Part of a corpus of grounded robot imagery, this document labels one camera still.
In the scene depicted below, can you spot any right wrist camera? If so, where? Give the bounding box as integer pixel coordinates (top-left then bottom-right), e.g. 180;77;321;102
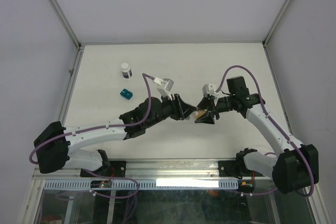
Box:
202;83;219;99

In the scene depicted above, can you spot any right aluminium frame post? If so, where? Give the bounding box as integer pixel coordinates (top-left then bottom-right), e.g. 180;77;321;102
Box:
262;0;293;47

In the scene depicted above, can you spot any white slotted cable duct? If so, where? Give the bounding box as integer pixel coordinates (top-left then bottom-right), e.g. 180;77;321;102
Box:
44;178;238;191

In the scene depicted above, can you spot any purple cable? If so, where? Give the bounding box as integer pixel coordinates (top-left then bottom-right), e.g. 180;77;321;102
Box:
28;73;158;224
216;65;316;198

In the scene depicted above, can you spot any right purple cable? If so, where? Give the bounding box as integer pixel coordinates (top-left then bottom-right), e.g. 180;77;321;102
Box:
216;65;316;198

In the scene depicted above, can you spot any aluminium frame post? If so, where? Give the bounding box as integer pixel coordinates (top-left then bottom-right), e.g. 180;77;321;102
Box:
47;0;81;49
262;0;293;47

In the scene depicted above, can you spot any blue pill box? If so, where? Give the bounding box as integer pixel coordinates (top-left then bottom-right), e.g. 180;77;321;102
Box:
120;89;133;100

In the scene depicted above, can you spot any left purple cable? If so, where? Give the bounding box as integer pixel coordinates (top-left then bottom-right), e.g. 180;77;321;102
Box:
28;73;158;224

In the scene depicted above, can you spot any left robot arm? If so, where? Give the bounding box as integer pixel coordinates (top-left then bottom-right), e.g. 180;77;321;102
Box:
34;94;196;176

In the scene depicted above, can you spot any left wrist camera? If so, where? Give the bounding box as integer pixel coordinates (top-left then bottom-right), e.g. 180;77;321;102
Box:
153;77;174;100

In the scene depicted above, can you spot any clear bottle with orange pills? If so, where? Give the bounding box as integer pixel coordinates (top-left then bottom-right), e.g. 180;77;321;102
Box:
193;110;206;119

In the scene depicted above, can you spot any left aluminium frame post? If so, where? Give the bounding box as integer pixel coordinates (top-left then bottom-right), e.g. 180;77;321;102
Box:
47;0;81;49

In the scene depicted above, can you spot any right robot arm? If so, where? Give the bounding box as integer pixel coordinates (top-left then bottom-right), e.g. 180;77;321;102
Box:
195;76;319;194

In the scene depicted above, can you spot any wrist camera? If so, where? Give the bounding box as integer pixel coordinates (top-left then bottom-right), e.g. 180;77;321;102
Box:
153;77;174;100
202;83;219;99

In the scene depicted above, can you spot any white cap pill bottle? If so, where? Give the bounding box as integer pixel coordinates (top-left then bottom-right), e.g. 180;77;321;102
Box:
121;62;132;79

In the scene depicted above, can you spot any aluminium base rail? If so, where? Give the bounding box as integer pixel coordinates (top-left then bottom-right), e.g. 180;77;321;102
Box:
33;157;318;184

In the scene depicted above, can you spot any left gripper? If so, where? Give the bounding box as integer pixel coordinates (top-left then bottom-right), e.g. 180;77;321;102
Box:
145;91;195;128

